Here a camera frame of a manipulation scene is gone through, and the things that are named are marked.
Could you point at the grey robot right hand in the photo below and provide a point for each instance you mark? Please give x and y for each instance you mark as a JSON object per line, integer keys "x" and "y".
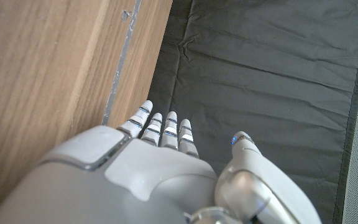
{"x": 135, "y": 186}

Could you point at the wooden table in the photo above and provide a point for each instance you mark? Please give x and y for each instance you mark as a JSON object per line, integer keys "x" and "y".
{"x": 120, "y": 62}

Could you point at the black backdrop cloth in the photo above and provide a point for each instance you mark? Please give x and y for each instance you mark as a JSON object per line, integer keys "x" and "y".
{"x": 259, "y": 77}

